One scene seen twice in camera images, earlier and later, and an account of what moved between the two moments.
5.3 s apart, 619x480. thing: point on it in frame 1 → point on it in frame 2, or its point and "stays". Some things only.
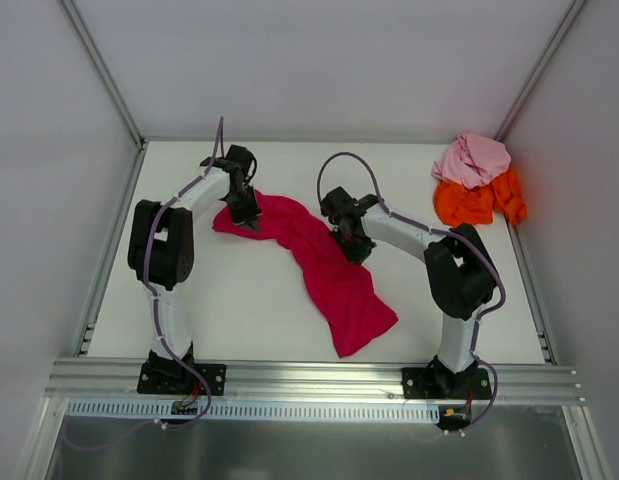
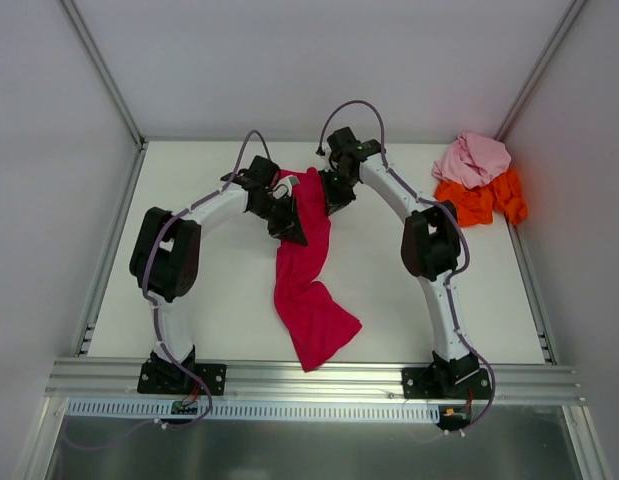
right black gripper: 354,246 → 336,189
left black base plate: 170,377 stays
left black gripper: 245,212 → 281,215
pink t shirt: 473,160 stays
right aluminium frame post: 565,24 stays
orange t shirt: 458,206 stays
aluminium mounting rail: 91,381 stays
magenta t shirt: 356,312 → 312,316
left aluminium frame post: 100,62 stays
